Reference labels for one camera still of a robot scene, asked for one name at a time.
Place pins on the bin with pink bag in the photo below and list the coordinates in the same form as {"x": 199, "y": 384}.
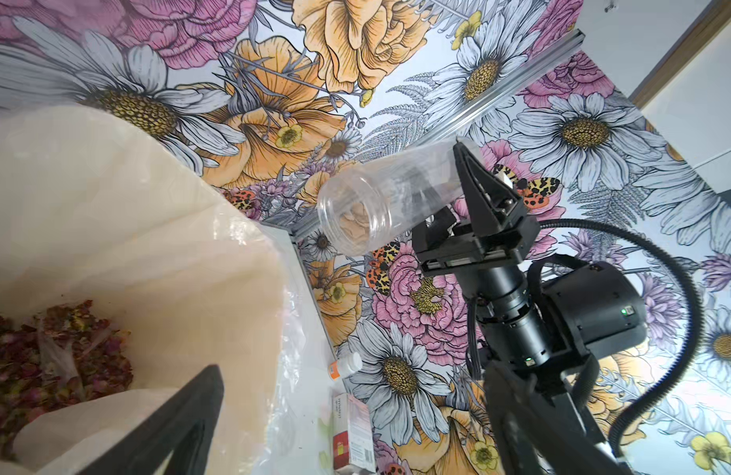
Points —
{"x": 94, "y": 209}

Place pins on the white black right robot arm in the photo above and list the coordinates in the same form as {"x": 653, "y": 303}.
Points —
{"x": 543, "y": 339}

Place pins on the pink white paper packet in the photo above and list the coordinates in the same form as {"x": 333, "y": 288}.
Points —
{"x": 352, "y": 442}

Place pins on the small white capped bottle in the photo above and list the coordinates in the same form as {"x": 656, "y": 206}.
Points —
{"x": 346, "y": 366}

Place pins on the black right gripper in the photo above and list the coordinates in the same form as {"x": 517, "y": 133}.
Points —
{"x": 500, "y": 235}

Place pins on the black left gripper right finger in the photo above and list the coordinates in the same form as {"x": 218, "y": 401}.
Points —
{"x": 526, "y": 428}

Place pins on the clear jar dried tea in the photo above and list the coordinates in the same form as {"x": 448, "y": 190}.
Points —
{"x": 365, "y": 206}

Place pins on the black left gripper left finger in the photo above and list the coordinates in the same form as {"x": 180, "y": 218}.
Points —
{"x": 177, "y": 436}

